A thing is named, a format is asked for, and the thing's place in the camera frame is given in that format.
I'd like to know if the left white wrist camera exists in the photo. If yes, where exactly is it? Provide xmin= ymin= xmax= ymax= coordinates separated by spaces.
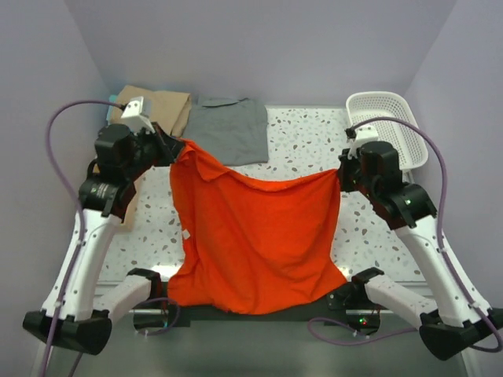
xmin=119 ymin=96 xmax=154 ymax=134

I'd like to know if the aluminium rail frame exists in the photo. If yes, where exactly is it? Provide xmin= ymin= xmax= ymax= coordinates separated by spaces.
xmin=31 ymin=172 xmax=480 ymax=377

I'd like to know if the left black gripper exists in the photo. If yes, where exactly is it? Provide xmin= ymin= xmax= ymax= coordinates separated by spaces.
xmin=123 ymin=121 xmax=185 ymax=180

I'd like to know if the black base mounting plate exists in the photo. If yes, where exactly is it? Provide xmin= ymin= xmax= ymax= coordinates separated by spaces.
xmin=117 ymin=280 xmax=395 ymax=329

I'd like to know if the beige folded t-shirt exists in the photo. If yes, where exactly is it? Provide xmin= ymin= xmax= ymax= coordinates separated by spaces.
xmin=115 ymin=85 xmax=192 ymax=137

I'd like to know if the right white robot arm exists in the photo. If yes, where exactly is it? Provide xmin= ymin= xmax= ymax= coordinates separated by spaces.
xmin=337 ymin=141 xmax=502 ymax=361

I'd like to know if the orange t-shirt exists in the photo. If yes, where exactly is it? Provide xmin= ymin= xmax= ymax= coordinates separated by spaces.
xmin=167 ymin=141 xmax=346 ymax=306

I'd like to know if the wooden compartment tray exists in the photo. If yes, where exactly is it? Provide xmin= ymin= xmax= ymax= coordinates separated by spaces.
xmin=87 ymin=157 xmax=141 ymax=233

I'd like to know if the teal folded t-shirt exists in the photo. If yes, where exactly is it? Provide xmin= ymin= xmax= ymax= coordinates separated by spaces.
xmin=106 ymin=94 xmax=117 ymax=122

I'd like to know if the white plastic basket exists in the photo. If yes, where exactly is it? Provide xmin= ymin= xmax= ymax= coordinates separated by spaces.
xmin=346 ymin=91 xmax=428 ymax=171

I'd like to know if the grey folded t-shirt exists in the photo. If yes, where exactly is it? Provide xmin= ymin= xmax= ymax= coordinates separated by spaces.
xmin=182 ymin=96 xmax=269 ymax=167

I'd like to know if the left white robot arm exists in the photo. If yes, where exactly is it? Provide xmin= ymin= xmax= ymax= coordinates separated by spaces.
xmin=23 ymin=124 xmax=185 ymax=355

